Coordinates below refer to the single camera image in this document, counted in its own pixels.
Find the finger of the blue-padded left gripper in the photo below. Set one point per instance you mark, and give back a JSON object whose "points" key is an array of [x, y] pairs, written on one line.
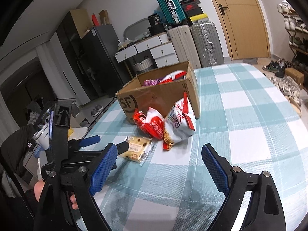
{"points": [[83, 158], [81, 143]]}

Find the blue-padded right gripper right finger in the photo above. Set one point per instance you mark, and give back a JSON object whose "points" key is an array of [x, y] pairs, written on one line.
{"points": [[264, 211]]}

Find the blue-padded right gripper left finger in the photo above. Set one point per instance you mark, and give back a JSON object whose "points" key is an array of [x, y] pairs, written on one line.
{"points": [[55, 210]]}

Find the cracker sandwich packet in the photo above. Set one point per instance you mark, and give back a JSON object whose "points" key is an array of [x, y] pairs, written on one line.
{"points": [[138, 149]]}

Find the purple QQ candy bag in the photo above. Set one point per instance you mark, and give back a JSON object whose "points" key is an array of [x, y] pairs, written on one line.
{"points": [[151, 82]]}

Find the white red noodle snack bag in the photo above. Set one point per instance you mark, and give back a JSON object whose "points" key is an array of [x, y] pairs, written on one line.
{"points": [[179, 124]]}

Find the person's left hand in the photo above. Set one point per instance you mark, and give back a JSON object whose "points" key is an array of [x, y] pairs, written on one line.
{"points": [[38, 187]]}

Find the grey slippers pair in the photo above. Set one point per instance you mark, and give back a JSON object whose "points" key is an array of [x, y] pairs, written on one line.
{"points": [[97, 110]]}

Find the black refrigerator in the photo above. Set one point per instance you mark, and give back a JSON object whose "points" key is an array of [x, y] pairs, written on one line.
{"points": [[100, 45]]}

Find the brown SF cardboard box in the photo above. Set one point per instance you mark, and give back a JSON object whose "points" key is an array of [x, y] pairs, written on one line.
{"points": [[162, 96]]}

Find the red wrapped snack pack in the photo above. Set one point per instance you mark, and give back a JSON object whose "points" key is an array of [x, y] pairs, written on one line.
{"points": [[150, 123]]}

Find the teal plaid tablecloth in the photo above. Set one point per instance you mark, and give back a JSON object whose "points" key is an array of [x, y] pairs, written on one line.
{"points": [[243, 118]]}

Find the striped laundry basket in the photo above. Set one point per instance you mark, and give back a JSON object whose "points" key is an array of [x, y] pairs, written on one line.
{"points": [[144, 66]]}

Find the white drawer desk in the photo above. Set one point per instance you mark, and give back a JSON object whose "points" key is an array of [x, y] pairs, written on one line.
{"points": [[158, 47]]}

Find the small cardboard box on floor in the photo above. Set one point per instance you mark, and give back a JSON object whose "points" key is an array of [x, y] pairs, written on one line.
{"points": [[297, 76]]}

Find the cream hard suitcase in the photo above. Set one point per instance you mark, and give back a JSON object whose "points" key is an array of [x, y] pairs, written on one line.
{"points": [[184, 45]]}

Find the silver hard suitcase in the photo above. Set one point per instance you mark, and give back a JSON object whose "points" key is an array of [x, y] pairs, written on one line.
{"points": [[207, 43]]}

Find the teal suitcase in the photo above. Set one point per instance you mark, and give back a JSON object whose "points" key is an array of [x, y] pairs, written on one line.
{"points": [[173, 11]]}

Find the black yellow shoe boxes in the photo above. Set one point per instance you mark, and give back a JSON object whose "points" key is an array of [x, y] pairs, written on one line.
{"points": [[193, 11]]}

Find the wooden shoe rack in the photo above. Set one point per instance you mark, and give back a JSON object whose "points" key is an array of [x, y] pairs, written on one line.
{"points": [[297, 31]]}

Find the wooden door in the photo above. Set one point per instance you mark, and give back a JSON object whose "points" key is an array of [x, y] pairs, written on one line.
{"points": [[244, 28]]}

